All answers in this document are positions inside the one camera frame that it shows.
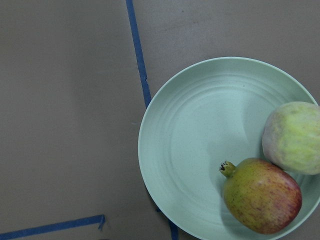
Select light green plate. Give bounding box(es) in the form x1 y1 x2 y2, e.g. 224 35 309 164
138 57 320 240

